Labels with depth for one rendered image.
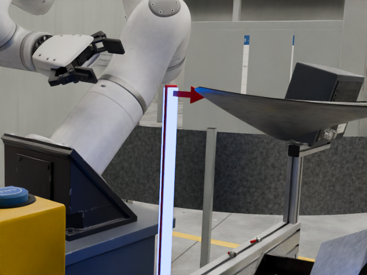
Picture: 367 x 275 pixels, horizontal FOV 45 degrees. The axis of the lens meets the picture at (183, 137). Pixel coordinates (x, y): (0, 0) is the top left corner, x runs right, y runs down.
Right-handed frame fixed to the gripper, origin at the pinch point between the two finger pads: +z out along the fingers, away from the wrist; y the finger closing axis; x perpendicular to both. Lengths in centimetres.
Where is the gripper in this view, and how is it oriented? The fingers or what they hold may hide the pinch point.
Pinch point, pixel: (105, 60)
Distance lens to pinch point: 86.5
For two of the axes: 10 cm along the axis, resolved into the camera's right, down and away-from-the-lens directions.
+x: -2.3, -7.0, -6.7
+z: 8.5, 1.8, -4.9
